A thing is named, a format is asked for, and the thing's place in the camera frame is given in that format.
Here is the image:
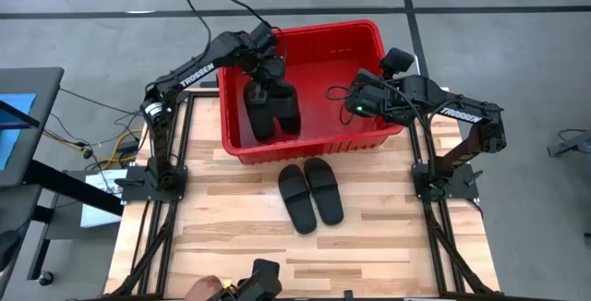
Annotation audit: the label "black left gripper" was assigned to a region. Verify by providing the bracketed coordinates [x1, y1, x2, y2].
[247, 51, 287, 106]

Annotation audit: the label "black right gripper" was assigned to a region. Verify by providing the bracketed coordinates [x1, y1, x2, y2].
[345, 68, 403, 120]

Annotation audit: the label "black slide sandal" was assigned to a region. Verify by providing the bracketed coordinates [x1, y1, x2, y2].
[302, 156, 345, 227]
[277, 163, 319, 236]
[243, 81, 276, 143]
[271, 81, 303, 137]

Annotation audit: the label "red plastic bin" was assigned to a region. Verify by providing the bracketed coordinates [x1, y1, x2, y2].
[216, 18, 406, 166]

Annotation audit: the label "white paper sheet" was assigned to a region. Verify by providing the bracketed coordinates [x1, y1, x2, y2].
[79, 168, 129, 229]

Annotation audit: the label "person's hand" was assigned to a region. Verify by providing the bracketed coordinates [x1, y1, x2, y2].
[184, 274, 223, 301]

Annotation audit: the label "black desk stand leg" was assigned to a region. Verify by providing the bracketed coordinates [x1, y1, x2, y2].
[21, 158, 125, 218]

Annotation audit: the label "grey monitor with blue screen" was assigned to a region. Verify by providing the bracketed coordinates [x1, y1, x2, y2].
[0, 66, 66, 189]

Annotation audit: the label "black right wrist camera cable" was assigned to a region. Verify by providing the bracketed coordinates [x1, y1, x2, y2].
[324, 84, 356, 126]

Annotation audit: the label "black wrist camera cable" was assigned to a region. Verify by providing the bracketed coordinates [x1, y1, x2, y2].
[324, 84, 356, 126]
[184, 0, 288, 62]

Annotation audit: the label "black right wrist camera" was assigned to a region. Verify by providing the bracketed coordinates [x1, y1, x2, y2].
[380, 47, 416, 80]

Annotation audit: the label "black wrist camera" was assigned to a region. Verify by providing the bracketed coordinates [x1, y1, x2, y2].
[249, 22, 279, 54]
[380, 47, 416, 80]

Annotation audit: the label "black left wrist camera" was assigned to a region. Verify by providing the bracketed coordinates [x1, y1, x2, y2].
[249, 22, 279, 54]

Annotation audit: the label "black rear table frame rail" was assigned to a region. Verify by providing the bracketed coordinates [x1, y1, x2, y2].
[182, 87, 221, 100]

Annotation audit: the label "black left wrist camera cable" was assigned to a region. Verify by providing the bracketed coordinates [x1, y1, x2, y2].
[184, 0, 288, 62]

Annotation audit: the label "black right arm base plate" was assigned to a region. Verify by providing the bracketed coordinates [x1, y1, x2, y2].
[411, 162, 482, 201]

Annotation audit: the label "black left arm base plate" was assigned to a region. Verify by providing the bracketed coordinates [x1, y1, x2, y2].
[120, 163, 189, 204]

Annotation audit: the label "yellow cable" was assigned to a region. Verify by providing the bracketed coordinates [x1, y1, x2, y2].
[42, 127, 145, 172]

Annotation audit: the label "black right table frame rails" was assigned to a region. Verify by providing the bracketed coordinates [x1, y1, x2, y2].
[407, 120, 499, 298]

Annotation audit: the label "black table frame rails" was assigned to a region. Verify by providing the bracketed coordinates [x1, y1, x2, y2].
[106, 90, 198, 298]
[407, 120, 499, 298]

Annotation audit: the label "black left table frame rails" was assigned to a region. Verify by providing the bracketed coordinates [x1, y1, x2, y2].
[106, 90, 198, 298]

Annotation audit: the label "grey device with cable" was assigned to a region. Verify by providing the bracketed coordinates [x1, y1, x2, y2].
[546, 127, 591, 159]

